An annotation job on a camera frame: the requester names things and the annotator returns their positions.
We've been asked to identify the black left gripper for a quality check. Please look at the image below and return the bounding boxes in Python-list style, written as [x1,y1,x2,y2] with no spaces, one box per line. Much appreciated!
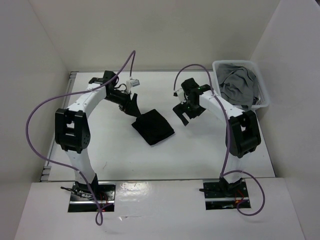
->
[104,89,142,119]

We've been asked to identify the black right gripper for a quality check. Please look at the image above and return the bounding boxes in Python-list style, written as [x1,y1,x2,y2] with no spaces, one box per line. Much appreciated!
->
[173,97,206,126]

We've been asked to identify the black skirt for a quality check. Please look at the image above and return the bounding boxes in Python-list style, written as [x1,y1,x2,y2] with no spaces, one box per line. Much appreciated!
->
[131,109,175,146]

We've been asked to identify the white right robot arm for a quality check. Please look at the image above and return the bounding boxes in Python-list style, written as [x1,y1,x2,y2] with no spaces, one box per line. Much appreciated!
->
[173,78,261,197]

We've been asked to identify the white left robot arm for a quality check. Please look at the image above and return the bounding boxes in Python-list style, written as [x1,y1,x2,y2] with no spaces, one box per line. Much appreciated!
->
[55,70,141,200]

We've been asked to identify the grey skirt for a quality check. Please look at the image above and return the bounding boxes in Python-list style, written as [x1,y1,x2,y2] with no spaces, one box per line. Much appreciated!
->
[216,64,259,110]

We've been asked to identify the white perforated plastic basket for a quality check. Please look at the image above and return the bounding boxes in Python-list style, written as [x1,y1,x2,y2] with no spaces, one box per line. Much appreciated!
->
[212,60,270,111]

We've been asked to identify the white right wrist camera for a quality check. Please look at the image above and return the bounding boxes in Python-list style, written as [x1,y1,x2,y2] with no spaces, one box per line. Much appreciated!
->
[173,88,187,104]

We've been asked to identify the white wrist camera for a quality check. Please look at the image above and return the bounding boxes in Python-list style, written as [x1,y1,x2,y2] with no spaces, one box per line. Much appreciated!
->
[173,88,187,104]
[125,78,140,93]

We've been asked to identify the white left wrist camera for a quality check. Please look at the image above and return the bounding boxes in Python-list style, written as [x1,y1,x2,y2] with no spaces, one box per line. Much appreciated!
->
[125,78,140,93]

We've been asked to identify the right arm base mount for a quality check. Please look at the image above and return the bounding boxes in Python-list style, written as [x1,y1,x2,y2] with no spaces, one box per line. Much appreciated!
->
[199,179,251,210]

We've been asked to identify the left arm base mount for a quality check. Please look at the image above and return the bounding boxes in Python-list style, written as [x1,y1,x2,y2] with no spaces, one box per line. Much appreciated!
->
[60,181,116,213]

